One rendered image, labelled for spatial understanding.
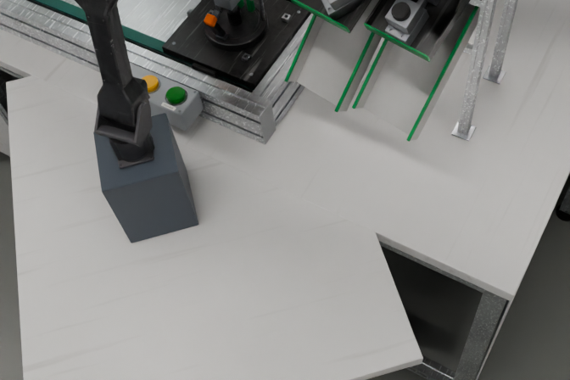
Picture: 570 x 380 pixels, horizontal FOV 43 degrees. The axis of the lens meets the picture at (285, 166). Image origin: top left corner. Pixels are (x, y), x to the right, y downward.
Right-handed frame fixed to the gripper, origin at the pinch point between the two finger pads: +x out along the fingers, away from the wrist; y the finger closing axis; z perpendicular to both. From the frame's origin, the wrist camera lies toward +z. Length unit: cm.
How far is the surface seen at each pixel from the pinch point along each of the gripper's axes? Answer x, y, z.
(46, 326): -28, -1, -72
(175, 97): -4.2, 1.1, -26.6
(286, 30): 13.1, -10.3, -6.9
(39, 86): 1, 40, -38
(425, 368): 55, -61, -80
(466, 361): 37, -71, -66
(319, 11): -10.9, -25.8, -0.8
